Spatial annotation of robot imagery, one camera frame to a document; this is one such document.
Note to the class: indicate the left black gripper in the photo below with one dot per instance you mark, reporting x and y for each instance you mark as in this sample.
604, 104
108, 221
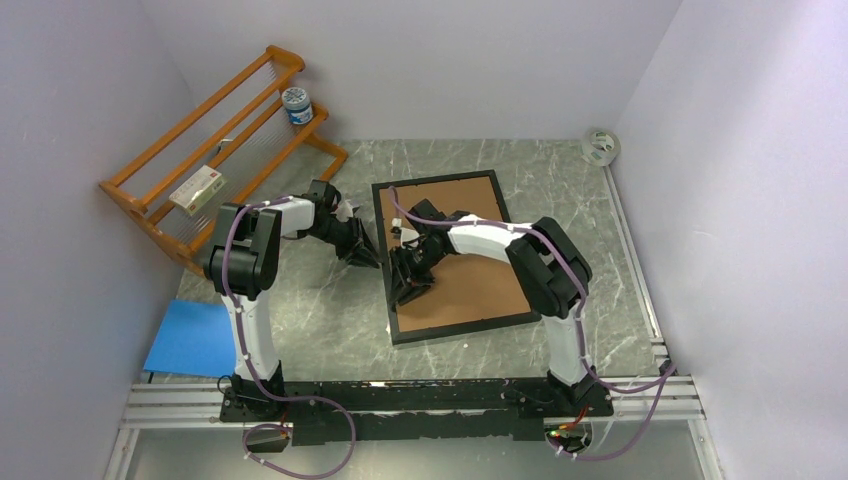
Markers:
358, 249

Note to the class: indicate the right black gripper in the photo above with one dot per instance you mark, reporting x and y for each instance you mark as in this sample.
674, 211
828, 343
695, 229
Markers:
407, 287

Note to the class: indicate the black picture frame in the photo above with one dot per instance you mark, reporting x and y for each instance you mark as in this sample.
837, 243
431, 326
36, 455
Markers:
384, 278

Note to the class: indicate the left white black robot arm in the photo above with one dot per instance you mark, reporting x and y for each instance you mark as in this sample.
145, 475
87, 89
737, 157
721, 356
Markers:
243, 265

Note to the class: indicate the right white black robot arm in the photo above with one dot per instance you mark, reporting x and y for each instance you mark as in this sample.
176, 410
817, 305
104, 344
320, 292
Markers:
552, 274

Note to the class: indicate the blue white jar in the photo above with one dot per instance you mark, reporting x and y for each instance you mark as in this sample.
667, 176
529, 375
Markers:
297, 105

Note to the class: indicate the white red small box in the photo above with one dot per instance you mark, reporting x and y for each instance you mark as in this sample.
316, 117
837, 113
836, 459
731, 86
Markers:
197, 190

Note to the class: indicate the orange wooden rack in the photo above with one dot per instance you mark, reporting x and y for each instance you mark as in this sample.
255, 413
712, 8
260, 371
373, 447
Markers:
244, 133

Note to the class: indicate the blue paper sheet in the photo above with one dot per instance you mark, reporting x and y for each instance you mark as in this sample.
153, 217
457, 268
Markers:
193, 339

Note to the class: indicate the clear tape roll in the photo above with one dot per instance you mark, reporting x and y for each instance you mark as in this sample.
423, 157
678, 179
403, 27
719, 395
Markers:
599, 147

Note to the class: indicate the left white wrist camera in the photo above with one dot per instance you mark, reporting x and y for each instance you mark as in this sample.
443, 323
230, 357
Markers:
346, 210

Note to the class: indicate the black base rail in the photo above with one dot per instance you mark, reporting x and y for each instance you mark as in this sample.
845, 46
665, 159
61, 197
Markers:
329, 411

